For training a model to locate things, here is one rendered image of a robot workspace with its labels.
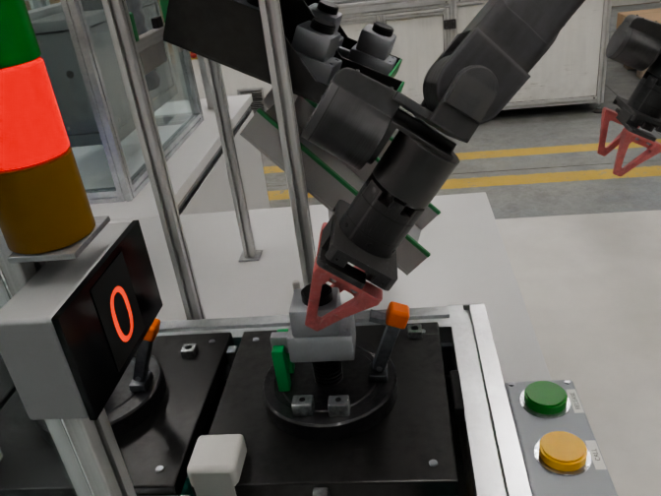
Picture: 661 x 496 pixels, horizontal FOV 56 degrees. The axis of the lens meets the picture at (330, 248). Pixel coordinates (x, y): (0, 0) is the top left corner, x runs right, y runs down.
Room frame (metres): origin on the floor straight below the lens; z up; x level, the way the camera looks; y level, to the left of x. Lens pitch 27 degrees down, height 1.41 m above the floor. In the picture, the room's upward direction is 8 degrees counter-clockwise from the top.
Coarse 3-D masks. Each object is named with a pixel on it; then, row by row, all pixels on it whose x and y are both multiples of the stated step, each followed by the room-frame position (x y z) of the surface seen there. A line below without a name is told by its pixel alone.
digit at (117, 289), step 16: (112, 272) 0.35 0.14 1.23; (96, 288) 0.32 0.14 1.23; (112, 288) 0.34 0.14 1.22; (128, 288) 0.36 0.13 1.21; (96, 304) 0.32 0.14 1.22; (112, 304) 0.33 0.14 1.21; (128, 304) 0.35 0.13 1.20; (112, 320) 0.33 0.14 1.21; (128, 320) 0.35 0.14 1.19; (112, 336) 0.32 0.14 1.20; (128, 336) 0.34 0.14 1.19; (112, 352) 0.32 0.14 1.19; (128, 352) 0.33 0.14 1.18
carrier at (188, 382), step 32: (160, 352) 0.63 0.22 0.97; (224, 352) 0.62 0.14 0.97; (128, 384) 0.55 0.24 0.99; (160, 384) 0.55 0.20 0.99; (192, 384) 0.56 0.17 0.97; (128, 416) 0.50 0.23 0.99; (160, 416) 0.51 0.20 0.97; (192, 416) 0.51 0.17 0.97; (128, 448) 0.47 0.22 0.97; (160, 448) 0.47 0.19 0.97; (192, 448) 0.47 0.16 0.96; (160, 480) 0.42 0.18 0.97
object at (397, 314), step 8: (392, 304) 0.51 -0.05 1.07; (400, 304) 0.51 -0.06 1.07; (376, 312) 0.51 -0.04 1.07; (392, 312) 0.50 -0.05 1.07; (400, 312) 0.50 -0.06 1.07; (408, 312) 0.50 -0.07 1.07; (376, 320) 0.50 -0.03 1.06; (384, 320) 0.50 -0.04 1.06; (392, 320) 0.50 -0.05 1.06; (400, 320) 0.50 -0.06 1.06; (392, 328) 0.50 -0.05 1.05; (400, 328) 0.50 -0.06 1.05; (384, 336) 0.50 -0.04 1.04; (392, 336) 0.50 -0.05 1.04; (384, 344) 0.50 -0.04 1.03; (392, 344) 0.50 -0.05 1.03; (376, 352) 0.51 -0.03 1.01; (384, 352) 0.50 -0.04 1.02; (376, 360) 0.50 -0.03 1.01; (384, 360) 0.50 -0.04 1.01; (376, 368) 0.50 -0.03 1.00; (384, 368) 0.50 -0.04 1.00
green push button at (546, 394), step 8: (536, 384) 0.48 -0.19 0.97; (544, 384) 0.48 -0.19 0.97; (552, 384) 0.48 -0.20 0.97; (528, 392) 0.48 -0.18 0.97; (536, 392) 0.47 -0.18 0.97; (544, 392) 0.47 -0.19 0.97; (552, 392) 0.47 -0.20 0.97; (560, 392) 0.47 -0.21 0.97; (528, 400) 0.47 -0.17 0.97; (536, 400) 0.46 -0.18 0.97; (544, 400) 0.46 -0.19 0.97; (552, 400) 0.46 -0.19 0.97; (560, 400) 0.46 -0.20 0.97; (536, 408) 0.46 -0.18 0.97; (544, 408) 0.45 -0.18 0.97; (552, 408) 0.45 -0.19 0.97; (560, 408) 0.45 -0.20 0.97
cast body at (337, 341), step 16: (304, 288) 0.52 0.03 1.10; (336, 288) 0.53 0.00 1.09; (304, 304) 0.51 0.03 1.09; (320, 304) 0.50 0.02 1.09; (336, 304) 0.50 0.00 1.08; (304, 320) 0.50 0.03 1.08; (352, 320) 0.52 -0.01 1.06; (272, 336) 0.52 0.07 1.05; (288, 336) 0.50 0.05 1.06; (304, 336) 0.50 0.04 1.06; (320, 336) 0.49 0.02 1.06; (336, 336) 0.49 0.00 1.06; (352, 336) 0.49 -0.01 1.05; (288, 352) 0.52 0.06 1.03; (304, 352) 0.50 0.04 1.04; (320, 352) 0.49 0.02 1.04; (336, 352) 0.49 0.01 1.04; (352, 352) 0.49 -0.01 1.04
